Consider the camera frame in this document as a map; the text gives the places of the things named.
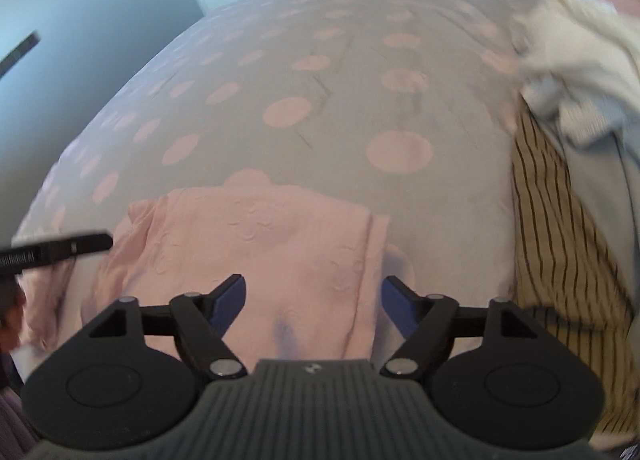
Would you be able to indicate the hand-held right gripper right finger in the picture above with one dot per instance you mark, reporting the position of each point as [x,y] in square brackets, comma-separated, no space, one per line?
[400,305]

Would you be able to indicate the cream white cloth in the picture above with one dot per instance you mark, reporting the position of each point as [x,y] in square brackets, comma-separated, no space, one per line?
[575,50]

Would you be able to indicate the light grey cloth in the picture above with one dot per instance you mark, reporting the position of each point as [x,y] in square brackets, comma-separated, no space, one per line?
[600,190]

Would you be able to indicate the dark wall bar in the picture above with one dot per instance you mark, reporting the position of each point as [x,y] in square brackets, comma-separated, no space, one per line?
[20,54]

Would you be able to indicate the grey polka dot bed cover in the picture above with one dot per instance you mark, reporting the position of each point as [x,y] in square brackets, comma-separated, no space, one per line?
[325,90]

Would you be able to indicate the cream striped cloth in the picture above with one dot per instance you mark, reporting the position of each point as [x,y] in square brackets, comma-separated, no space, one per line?
[560,250]

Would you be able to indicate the small textured pink cloth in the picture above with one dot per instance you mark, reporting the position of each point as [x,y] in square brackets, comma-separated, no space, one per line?
[55,285]

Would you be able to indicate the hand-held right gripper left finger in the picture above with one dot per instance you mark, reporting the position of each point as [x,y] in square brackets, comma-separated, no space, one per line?
[230,302]

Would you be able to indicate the person's left hand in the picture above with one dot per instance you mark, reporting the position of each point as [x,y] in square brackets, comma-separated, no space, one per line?
[14,322]

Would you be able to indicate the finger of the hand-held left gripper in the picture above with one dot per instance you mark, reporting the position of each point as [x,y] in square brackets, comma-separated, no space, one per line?
[65,247]

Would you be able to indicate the purple ribbed cloth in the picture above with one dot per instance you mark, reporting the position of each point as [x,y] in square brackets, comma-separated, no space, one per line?
[15,415]

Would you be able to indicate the plain pink garment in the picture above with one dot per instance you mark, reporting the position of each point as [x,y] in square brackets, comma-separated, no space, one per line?
[280,260]

